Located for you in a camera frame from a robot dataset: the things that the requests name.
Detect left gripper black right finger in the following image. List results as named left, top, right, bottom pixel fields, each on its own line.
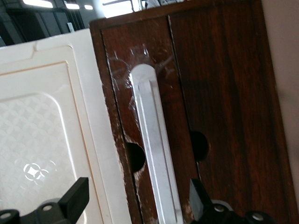
left=189, top=178, right=278, bottom=224

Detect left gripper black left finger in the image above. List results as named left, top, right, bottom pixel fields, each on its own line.
left=0, top=176, right=90, bottom=224

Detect silver metal door handle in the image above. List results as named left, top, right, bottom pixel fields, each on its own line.
left=129, top=64, right=184, bottom=224

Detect wooden drawer with white handle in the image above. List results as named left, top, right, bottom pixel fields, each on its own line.
left=100, top=15, right=201, bottom=224

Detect dark brown wooden drawer cabinet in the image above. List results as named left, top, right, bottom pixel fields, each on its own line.
left=89, top=0, right=299, bottom=224

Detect wooden drawer without handle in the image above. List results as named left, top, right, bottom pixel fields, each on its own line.
left=168, top=0, right=295, bottom=224

